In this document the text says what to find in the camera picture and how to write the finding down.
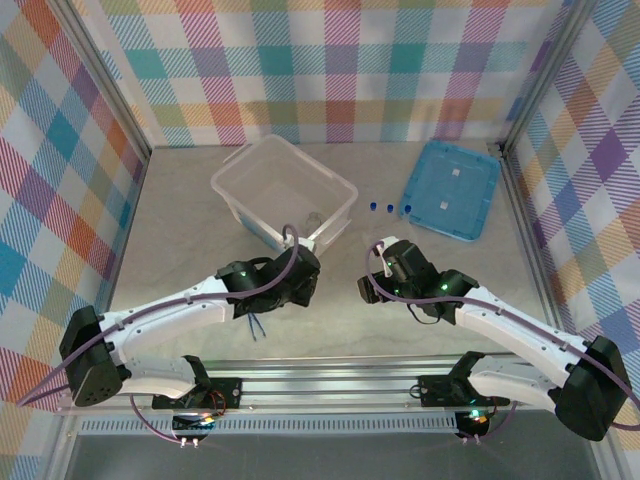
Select blue tweezers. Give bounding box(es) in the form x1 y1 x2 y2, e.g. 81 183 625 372
246 312 268 343

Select blue plastic bin lid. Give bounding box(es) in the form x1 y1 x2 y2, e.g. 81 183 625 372
399 139 499 245

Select clear plastic storage bin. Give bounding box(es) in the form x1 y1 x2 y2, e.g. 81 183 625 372
209 133 359 256

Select right controller board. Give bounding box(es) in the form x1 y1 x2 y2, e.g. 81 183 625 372
455 408 494 444

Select controller board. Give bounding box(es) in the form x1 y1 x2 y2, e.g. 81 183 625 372
455 408 494 444
172 410 217 448

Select left controller board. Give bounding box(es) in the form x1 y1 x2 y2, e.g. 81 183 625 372
172 410 217 448

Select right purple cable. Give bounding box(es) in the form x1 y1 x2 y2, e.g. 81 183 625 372
367 239 640 444

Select purple cable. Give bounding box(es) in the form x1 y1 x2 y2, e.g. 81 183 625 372
16 223 301 445
367 239 640 444

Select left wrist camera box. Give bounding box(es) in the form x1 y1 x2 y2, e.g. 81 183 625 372
278 238 317 254

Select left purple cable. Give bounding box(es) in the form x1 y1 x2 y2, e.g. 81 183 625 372
16 223 301 445

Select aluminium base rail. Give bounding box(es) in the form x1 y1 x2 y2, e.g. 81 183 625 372
54 355 609 416

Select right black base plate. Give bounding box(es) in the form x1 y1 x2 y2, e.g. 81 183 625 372
418 372 511 407

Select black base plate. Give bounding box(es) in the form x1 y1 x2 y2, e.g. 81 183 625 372
151 377 243 411
418 372 511 407

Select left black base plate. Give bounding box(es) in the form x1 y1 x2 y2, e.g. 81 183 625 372
151 377 243 411

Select right aluminium side rail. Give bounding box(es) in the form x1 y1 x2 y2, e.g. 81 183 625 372
487 142 576 366

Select aluminium side rail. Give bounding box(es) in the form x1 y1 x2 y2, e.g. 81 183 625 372
87 147 154 374
487 142 576 366

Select white slotted cable duct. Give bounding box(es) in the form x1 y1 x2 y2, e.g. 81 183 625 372
79 417 459 435

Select left aluminium side rail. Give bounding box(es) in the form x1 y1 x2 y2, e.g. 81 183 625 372
87 147 154 374

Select right aluminium corner post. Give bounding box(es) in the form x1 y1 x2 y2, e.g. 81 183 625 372
499 0 601 156

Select aluminium corner post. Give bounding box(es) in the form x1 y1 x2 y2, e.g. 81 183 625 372
499 0 601 156
47 0 152 159

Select left aluminium corner post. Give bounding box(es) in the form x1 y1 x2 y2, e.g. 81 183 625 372
47 0 152 159

